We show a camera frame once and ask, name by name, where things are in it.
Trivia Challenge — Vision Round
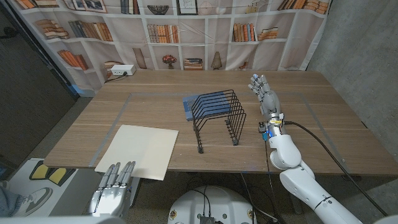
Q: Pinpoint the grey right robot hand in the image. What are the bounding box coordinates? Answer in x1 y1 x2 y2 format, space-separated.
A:
248 73 284 124

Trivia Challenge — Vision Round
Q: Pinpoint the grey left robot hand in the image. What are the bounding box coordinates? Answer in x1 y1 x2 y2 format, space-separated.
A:
88 161 137 218

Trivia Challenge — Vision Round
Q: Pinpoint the cream file folder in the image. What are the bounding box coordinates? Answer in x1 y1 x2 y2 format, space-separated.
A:
95 124 180 181

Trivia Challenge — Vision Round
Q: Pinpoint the white table leg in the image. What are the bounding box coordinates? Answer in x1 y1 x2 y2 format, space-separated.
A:
129 177 142 208

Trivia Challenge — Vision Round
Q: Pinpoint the floor mat with yellow footprints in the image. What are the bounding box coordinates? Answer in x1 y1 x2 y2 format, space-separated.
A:
6 158 102 218

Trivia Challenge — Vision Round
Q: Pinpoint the white sneaker of person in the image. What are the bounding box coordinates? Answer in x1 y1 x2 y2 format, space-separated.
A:
14 187 53 218

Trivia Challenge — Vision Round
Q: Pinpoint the blue book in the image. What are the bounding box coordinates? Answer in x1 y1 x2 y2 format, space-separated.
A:
182 91 233 121

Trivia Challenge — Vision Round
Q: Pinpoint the printed bookshelf backdrop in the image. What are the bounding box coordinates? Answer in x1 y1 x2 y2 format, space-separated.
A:
7 0 330 97

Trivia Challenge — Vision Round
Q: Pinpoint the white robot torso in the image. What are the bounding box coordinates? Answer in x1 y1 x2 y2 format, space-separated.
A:
167 185 257 224

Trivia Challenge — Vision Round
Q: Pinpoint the blue jeans leg of person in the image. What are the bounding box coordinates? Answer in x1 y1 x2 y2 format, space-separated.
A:
0 185 20 218

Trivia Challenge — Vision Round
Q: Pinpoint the white power strip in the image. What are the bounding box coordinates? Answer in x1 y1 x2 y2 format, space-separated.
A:
110 64 137 77

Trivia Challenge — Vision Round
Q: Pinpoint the black wire file holder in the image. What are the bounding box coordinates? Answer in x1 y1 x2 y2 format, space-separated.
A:
191 89 247 154

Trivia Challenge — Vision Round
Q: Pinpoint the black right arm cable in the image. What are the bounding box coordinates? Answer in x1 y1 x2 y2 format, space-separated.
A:
284 120 389 217

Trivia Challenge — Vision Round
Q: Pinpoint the black power strip cable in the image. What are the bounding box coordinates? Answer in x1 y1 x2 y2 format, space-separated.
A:
104 72 128 84

